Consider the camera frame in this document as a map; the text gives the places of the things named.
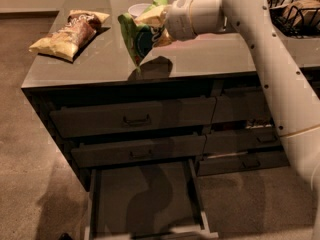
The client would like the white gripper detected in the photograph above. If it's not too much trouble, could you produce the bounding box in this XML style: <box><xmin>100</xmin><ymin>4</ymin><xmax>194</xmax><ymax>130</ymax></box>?
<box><xmin>135</xmin><ymin>0</ymin><xmax>196</xmax><ymax>47</ymax></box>

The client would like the green rice chip bag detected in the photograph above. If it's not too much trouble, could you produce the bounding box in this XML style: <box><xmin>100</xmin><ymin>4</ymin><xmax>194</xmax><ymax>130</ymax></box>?
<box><xmin>118</xmin><ymin>0</ymin><xmax>168</xmax><ymax>68</ymax></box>

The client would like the brown yellow chip bag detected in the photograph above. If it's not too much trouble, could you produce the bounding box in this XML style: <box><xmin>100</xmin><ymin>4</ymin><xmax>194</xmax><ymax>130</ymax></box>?
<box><xmin>29</xmin><ymin>10</ymin><xmax>109</xmax><ymax>62</ymax></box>

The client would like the top right drawer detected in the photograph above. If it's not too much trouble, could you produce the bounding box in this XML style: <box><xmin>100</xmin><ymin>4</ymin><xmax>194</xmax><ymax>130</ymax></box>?
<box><xmin>212</xmin><ymin>88</ymin><xmax>271</xmax><ymax>123</ymax></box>

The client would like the middle right drawer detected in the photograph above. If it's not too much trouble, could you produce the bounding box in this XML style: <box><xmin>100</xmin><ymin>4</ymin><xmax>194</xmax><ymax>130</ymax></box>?
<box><xmin>204</xmin><ymin>127</ymin><xmax>281</xmax><ymax>155</ymax></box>

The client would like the top left drawer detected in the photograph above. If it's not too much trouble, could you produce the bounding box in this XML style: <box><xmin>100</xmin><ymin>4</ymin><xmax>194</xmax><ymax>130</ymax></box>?
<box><xmin>50</xmin><ymin>97</ymin><xmax>216</xmax><ymax>138</ymax></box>

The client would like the middle left drawer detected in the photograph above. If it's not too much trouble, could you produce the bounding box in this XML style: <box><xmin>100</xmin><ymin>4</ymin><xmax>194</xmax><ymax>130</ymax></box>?
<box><xmin>71</xmin><ymin>135</ymin><xmax>206</xmax><ymax>168</ymax></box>

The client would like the snack bag in basket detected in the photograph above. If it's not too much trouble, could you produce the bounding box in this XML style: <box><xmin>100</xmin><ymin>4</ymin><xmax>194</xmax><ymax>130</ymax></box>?
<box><xmin>283</xmin><ymin>0</ymin><xmax>320</xmax><ymax>27</ymax></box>

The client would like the bottom right drawer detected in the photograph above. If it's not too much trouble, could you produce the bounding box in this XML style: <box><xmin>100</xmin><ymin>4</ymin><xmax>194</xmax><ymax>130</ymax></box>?
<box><xmin>195</xmin><ymin>151</ymin><xmax>289</xmax><ymax>176</ymax></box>

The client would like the open bottom left drawer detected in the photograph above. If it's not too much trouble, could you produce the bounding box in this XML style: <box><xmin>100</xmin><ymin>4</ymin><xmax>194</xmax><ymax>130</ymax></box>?
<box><xmin>84</xmin><ymin>159</ymin><xmax>219</xmax><ymax>240</ymax></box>

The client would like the white ceramic bowl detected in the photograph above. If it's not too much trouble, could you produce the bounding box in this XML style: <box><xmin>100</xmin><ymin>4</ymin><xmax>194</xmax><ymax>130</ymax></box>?
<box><xmin>128</xmin><ymin>3</ymin><xmax>150</xmax><ymax>18</ymax></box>

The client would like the dark kitchen island cabinet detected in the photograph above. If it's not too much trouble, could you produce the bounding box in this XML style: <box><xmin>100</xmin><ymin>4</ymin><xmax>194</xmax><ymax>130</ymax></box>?
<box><xmin>21</xmin><ymin>0</ymin><xmax>320</xmax><ymax>192</ymax></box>

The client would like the black wire basket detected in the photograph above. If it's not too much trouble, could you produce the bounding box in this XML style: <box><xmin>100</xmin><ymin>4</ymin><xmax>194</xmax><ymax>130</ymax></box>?
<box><xmin>267</xmin><ymin>0</ymin><xmax>320</xmax><ymax>38</ymax></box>

